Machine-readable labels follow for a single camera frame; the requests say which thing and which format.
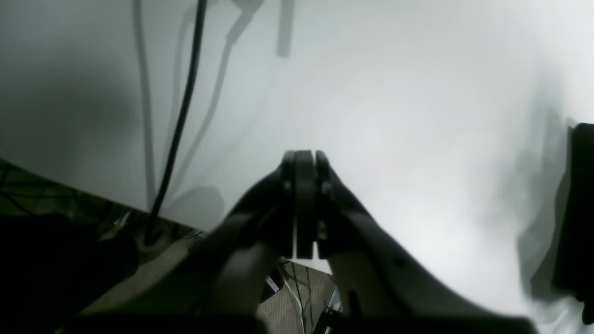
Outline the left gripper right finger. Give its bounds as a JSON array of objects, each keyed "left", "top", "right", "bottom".
[{"left": 295, "top": 151, "right": 536, "bottom": 334}]

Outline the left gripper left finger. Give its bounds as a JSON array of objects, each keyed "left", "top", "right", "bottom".
[{"left": 70, "top": 151, "right": 296, "bottom": 334}]

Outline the black T-shirt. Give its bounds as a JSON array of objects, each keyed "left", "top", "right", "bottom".
[{"left": 553, "top": 123, "right": 594, "bottom": 325}]

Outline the black cable over table edge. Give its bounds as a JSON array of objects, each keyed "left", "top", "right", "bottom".
[{"left": 144, "top": 0, "right": 208, "bottom": 246}]

